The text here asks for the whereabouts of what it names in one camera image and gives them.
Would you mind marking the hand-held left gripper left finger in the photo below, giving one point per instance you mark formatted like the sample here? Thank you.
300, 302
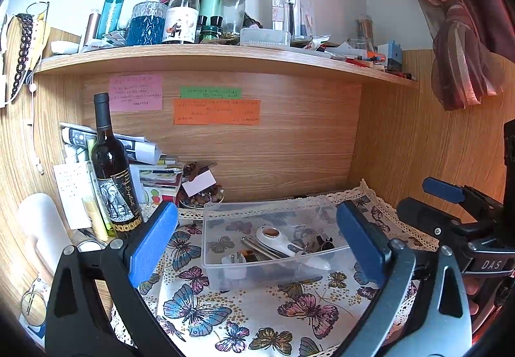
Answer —
155, 244

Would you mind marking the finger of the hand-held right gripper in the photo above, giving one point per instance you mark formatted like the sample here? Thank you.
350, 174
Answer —
422, 214
442, 190

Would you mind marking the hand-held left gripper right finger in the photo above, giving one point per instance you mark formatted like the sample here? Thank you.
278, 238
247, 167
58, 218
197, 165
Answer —
362, 244

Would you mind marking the clear plastic box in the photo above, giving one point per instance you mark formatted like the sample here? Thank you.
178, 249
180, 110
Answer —
213, 220

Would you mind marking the white plug adapter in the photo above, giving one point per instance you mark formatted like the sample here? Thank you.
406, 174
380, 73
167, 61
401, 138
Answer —
232, 266

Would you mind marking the metal rod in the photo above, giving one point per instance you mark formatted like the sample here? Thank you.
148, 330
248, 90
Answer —
257, 246

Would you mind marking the person's right hand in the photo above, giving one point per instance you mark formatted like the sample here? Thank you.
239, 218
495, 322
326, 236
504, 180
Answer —
474, 296

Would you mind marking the stack of books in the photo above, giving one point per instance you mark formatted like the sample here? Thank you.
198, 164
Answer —
159, 184

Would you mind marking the yellow green tube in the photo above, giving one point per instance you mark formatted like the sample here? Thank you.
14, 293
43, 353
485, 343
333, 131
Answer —
95, 220

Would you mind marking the round tin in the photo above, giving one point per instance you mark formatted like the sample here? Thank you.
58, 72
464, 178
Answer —
90, 246

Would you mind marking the bowl of beads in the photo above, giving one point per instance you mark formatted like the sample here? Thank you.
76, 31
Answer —
209, 200

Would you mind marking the small white card box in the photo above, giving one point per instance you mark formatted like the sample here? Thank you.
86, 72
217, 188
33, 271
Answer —
198, 184

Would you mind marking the dark wine bottle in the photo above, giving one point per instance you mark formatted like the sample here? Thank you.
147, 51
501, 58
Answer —
114, 180

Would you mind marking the white note paper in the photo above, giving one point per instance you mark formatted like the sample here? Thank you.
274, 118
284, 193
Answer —
72, 196

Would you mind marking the rolled magazine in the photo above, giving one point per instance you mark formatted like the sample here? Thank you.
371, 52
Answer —
141, 147

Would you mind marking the white cylinder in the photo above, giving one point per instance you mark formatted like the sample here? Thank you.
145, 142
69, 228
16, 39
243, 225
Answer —
40, 228

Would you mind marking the butterfly print tablecloth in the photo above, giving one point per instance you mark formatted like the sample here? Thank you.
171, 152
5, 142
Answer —
249, 312

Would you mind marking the blue grey pencil sharpener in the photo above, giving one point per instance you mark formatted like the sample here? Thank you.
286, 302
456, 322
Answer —
390, 57

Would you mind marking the orange sticky note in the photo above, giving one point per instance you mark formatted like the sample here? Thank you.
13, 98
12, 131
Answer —
217, 112

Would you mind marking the pink sticky note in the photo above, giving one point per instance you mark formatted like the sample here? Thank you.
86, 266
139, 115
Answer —
136, 93

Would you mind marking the green sticky note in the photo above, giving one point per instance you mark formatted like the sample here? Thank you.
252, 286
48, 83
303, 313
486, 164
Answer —
211, 92

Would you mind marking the glass jar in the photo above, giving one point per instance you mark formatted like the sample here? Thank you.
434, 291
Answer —
360, 46

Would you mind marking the pile of pens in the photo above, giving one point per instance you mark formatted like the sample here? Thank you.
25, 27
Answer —
342, 55

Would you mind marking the maroon striped curtain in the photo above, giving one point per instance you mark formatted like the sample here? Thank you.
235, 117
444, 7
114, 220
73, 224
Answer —
462, 19

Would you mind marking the jar of sticks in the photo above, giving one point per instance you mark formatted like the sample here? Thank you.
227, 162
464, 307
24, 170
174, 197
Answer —
365, 29

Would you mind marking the wooden shelf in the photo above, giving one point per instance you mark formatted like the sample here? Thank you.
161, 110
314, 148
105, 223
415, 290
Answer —
201, 59

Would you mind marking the small white case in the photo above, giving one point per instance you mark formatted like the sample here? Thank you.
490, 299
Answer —
64, 47

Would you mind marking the blue patterned glass bottle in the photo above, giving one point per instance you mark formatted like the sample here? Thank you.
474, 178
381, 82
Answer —
147, 25

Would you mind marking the dark ink bottle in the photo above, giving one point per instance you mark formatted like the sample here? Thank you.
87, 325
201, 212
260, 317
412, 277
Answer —
211, 31

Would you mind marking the copper tube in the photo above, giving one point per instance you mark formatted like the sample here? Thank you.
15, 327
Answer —
91, 27

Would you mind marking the clear plastic case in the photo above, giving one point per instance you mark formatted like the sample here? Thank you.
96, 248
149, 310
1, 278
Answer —
265, 37

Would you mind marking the clear bottle with pink foil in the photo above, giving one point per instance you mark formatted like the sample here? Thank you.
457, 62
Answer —
183, 15

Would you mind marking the toothbrush package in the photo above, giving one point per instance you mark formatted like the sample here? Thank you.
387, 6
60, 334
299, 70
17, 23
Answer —
291, 11

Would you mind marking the tall teal bottle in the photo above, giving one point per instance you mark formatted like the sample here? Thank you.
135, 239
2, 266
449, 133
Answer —
109, 13

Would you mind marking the green pump bottle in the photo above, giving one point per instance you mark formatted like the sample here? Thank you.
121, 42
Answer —
210, 7

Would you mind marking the clear bottle with silver cap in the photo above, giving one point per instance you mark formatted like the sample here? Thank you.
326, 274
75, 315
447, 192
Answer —
233, 13

